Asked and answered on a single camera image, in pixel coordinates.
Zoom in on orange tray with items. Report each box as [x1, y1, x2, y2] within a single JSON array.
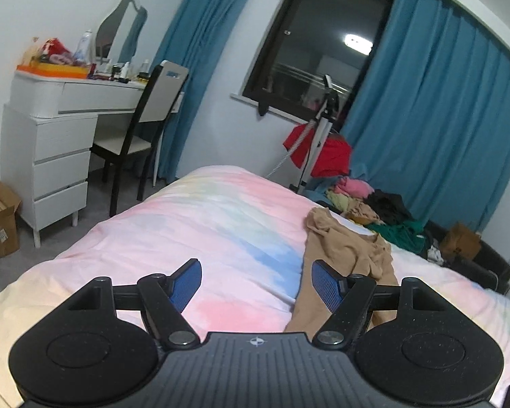
[[16, 37, 92, 79]]

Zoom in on black and white chair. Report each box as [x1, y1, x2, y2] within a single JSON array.
[[91, 60, 189, 217]]

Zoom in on white spray bottle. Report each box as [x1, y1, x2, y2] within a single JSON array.
[[73, 30, 93, 64]]

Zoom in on cardboard box on floor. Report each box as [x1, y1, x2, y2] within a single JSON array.
[[0, 182, 22, 258]]

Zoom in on red garment on stand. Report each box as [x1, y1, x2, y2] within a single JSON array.
[[290, 130, 352, 178]]

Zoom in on blue curtain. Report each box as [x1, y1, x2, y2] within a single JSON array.
[[153, 0, 248, 182], [342, 0, 510, 230]]

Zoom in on black garment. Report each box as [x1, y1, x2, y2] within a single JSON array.
[[364, 189, 413, 226]]

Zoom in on tan printed t-shirt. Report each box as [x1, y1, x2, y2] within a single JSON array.
[[285, 207, 398, 338]]

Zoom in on white tripod stand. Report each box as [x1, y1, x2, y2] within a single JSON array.
[[266, 74, 339, 193]]

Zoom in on pink garment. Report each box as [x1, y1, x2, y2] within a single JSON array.
[[334, 177, 374, 199]]

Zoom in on white vanity dresser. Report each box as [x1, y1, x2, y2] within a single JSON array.
[[0, 69, 184, 250]]

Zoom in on blue curtain right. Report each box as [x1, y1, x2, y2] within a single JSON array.
[[342, 0, 510, 230]]

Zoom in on yellow-green garment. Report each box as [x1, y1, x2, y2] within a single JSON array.
[[326, 190, 356, 213]]

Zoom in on blue curtain left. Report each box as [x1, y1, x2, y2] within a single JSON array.
[[153, 0, 248, 182]]

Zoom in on wavy vanity mirror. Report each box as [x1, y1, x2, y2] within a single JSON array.
[[95, 0, 148, 72]]

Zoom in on dark window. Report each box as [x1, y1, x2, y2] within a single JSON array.
[[242, 0, 393, 121]]

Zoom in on pastel tie-dye bed cover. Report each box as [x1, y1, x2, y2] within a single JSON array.
[[0, 165, 510, 408]]

